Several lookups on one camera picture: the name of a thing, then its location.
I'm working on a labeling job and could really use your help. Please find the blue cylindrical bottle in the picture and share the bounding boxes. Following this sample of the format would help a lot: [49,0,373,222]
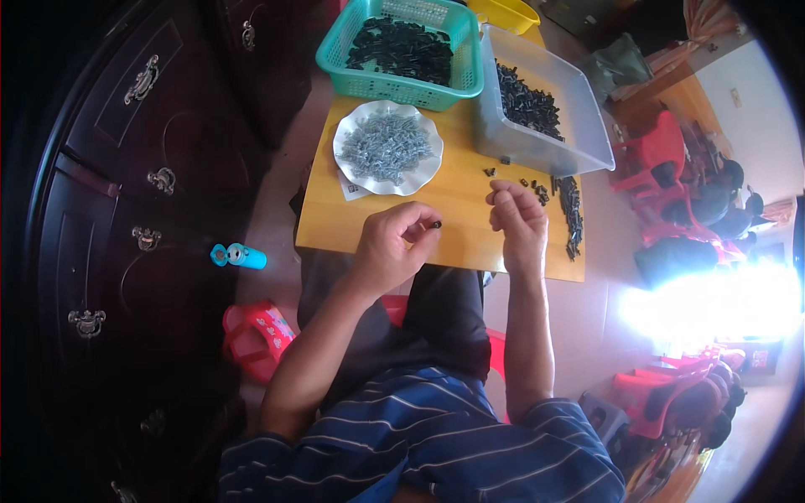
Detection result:
[209,242,268,271]

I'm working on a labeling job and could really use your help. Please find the person's legs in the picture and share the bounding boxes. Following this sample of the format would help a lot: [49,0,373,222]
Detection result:
[297,247,493,410]

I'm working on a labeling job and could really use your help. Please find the white paper slip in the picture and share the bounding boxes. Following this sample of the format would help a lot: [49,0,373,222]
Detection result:
[337,169,373,202]

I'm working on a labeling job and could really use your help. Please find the heap of silver screws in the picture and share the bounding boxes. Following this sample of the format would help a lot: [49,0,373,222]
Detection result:
[340,110,435,186]

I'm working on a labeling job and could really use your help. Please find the orange curtain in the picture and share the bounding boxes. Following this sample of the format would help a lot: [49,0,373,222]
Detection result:
[682,0,750,46]

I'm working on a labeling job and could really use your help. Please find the pink printed plastic stool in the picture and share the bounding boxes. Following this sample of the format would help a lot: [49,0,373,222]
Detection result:
[222,301,297,385]

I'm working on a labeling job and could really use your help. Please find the grey green bag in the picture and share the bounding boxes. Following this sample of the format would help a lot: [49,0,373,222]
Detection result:
[580,33,655,106]

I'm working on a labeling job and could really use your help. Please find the grey plastic stool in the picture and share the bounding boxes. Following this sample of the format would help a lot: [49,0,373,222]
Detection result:
[578,391,631,455]

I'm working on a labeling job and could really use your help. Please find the person's right hand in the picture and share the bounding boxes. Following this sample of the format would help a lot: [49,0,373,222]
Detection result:
[485,179,550,278]

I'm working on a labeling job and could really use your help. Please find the person's left hand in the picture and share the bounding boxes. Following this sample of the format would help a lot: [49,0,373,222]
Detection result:
[350,201,443,298]

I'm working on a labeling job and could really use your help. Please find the red plastic seat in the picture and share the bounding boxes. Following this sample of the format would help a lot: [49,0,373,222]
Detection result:
[380,294,512,425]

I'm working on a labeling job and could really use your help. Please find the dark wooden cabinet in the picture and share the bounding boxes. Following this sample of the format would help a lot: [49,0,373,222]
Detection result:
[0,0,340,503]

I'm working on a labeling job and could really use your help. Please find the stack of red plastic chairs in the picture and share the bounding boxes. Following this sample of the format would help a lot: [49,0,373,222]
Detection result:
[613,345,748,454]

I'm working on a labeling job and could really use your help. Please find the white scalloped plate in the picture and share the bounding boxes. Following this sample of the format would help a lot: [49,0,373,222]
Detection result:
[332,100,445,197]

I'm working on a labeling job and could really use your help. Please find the heap of pots and red stools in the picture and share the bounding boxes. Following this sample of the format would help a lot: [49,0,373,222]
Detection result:
[632,119,798,287]

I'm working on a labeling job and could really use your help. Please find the yellow plastic basket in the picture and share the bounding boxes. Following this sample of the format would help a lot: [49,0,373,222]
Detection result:
[467,0,542,36]

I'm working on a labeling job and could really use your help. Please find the clear plastic bin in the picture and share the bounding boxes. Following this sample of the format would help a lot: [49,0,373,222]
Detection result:
[473,24,616,177]

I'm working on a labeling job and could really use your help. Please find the person's body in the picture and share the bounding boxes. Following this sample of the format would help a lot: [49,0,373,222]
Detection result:
[219,366,627,503]

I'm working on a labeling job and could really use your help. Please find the teal plastic basket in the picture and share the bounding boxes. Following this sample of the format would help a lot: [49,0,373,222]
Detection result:
[315,0,486,113]

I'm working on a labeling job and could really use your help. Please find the red plastic chair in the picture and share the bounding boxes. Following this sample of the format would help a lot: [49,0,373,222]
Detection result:
[611,110,688,197]

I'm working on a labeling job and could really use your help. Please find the row of assembled black parts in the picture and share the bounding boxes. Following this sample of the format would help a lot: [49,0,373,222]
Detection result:
[552,175,585,262]

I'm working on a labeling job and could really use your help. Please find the heap of black plastic parts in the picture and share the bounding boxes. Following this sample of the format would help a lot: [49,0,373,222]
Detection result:
[495,60,565,142]
[345,16,455,88]

